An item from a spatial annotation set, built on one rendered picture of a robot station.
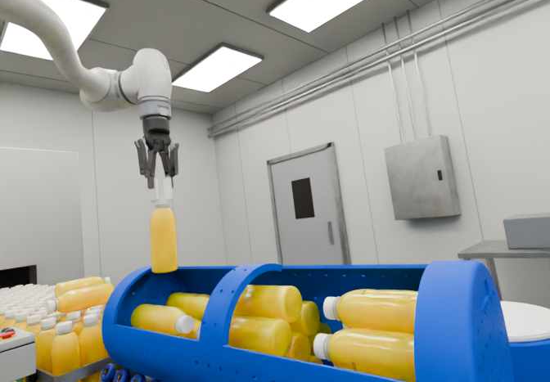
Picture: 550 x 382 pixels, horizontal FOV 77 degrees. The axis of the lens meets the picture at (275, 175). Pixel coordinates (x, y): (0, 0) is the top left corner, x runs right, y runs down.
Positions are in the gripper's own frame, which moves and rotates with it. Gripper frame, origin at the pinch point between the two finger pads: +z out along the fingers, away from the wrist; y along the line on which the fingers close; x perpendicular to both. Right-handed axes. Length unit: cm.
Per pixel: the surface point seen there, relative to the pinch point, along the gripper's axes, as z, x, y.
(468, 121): -60, -33, 328
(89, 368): 48, 24, -12
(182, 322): 33.4, -14.2, -6.3
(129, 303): 30.4, 10.1, -6.0
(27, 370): 43, 27, -26
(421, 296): 24, -70, -8
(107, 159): -100, 407, 184
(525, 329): 41, -77, 34
